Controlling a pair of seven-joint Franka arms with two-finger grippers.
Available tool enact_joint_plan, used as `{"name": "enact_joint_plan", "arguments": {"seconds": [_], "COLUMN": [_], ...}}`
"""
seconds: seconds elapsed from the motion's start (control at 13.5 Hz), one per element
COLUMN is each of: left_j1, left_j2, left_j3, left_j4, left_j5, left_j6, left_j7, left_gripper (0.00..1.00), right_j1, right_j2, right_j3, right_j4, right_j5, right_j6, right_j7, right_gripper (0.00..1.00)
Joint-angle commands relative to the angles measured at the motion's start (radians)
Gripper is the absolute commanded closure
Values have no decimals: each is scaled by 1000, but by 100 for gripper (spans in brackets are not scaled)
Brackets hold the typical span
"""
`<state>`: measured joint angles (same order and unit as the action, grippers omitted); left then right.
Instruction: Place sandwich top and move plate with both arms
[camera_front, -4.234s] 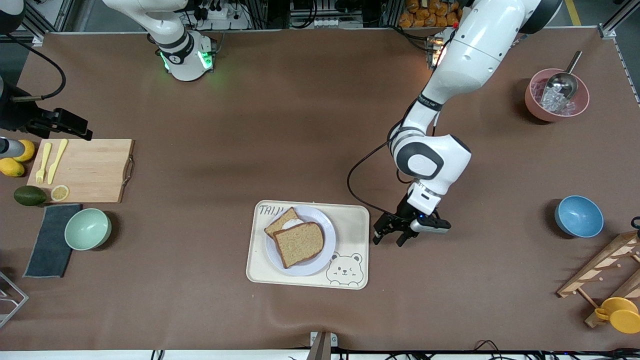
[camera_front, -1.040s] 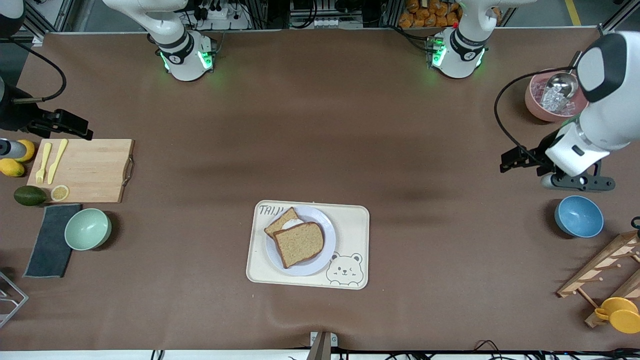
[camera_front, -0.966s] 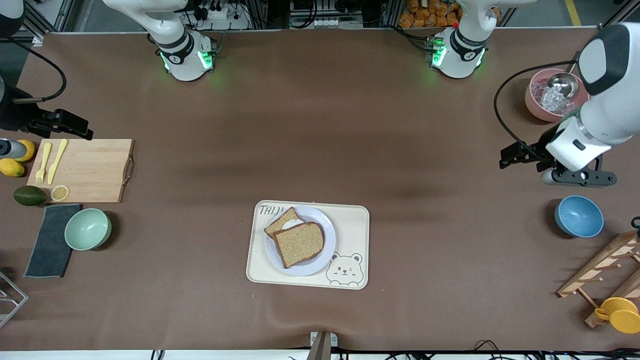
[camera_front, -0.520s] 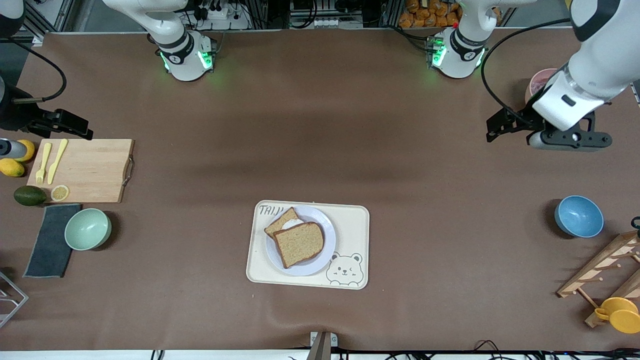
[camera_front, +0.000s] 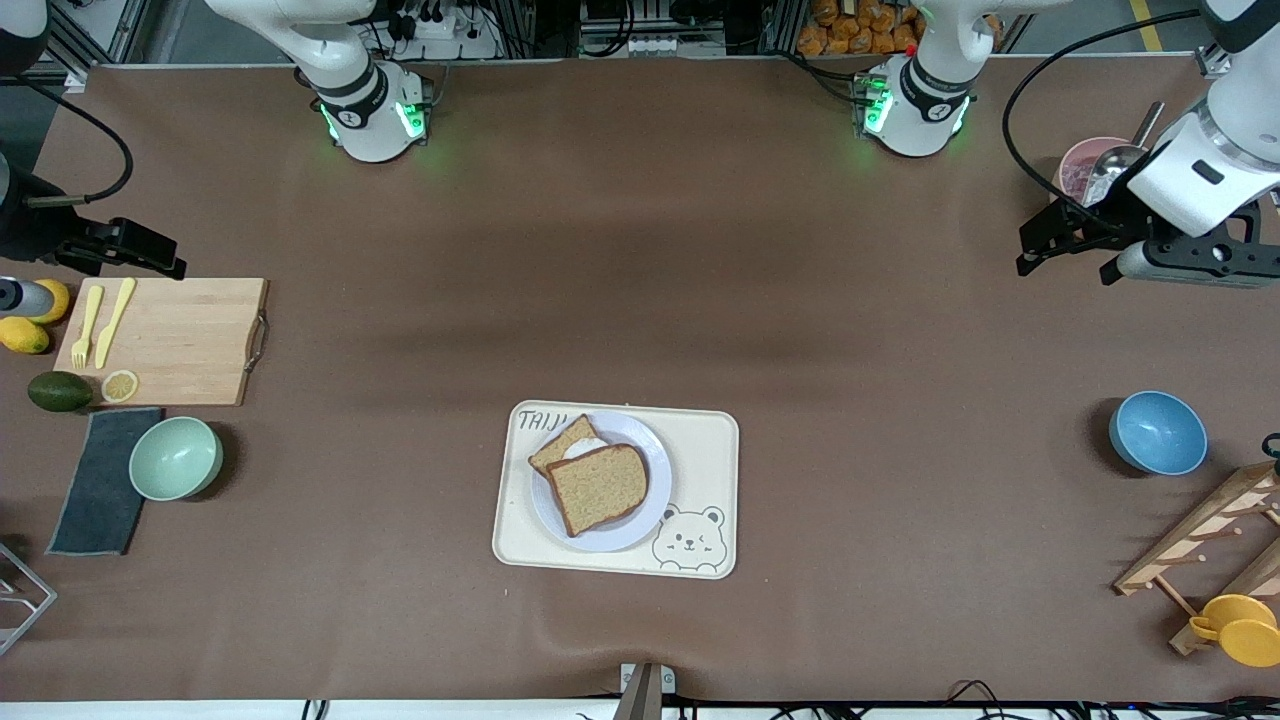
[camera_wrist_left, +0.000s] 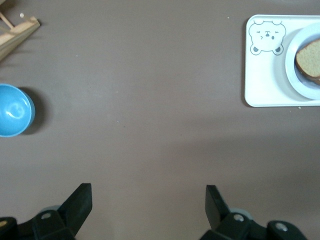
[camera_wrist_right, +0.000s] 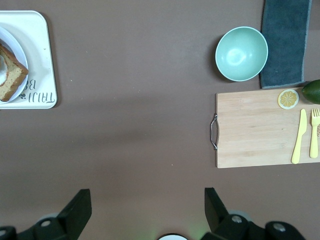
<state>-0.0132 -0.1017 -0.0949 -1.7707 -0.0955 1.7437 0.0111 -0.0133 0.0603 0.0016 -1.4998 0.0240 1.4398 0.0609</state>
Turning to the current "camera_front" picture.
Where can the lavender round plate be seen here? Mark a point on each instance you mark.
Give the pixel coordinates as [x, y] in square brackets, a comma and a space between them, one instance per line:
[630, 430]

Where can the brown bread slice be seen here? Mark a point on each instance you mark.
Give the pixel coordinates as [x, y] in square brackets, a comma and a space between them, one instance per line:
[560, 445]
[600, 490]

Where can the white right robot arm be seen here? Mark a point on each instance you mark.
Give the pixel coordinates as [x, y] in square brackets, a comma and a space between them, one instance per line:
[370, 120]

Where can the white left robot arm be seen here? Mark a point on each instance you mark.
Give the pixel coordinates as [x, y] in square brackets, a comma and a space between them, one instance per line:
[1210, 150]

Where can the pink bowl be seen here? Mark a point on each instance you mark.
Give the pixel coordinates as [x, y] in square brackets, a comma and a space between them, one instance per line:
[1075, 172]

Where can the yellow lemon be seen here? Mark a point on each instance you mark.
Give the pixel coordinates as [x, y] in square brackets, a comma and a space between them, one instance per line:
[22, 335]
[60, 300]

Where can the yellow plastic knife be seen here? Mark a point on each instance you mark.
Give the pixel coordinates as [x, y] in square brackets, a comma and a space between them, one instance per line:
[113, 325]

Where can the yellow plastic fork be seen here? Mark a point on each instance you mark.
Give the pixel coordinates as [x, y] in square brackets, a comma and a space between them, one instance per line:
[88, 325]

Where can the wooden cutting board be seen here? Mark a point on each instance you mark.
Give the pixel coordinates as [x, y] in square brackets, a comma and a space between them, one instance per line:
[180, 340]

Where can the metal scoop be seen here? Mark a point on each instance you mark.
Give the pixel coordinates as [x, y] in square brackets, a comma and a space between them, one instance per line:
[1148, 125]

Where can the lemon slice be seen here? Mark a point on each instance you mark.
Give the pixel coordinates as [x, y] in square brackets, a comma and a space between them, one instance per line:
[120, 386]

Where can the green avocado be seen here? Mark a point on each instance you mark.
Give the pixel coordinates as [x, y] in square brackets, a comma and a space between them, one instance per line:
[60, 392]

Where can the mint green bowl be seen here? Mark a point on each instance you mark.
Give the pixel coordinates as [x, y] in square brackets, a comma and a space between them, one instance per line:
[175, 458]

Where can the blue bowl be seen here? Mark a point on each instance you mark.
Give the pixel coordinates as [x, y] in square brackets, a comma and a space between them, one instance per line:
[1160, 432]

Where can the dark grey cloth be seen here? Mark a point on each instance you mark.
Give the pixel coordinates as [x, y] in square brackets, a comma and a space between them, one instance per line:
[95, 500]

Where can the orange snack bag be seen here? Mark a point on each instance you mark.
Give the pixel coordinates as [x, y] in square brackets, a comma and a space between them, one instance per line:
[850, 30]

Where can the brown table mat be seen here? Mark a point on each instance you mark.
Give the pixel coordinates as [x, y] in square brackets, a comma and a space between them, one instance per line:
[900, 500]

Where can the wooden peg rack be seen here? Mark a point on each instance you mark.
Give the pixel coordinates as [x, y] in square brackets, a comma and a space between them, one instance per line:
[1200, 520]

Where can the white power strip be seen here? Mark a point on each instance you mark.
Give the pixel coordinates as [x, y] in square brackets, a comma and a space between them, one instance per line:
[440, 30]
[652, 45]

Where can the cream bear print tray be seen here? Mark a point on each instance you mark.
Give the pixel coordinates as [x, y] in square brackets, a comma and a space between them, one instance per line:
[700, 450]

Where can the yellow cup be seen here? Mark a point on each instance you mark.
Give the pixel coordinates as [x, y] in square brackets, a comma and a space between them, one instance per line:
[1245, 632]

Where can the fried egg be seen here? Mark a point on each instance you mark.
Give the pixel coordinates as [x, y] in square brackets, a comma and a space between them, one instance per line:
[588, 447]

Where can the aluminium frame post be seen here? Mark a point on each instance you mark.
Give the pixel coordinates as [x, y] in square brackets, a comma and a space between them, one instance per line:
[1212, 65]

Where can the aluminium camera post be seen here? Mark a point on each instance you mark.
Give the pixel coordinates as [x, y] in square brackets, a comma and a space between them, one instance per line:
[645, 695]

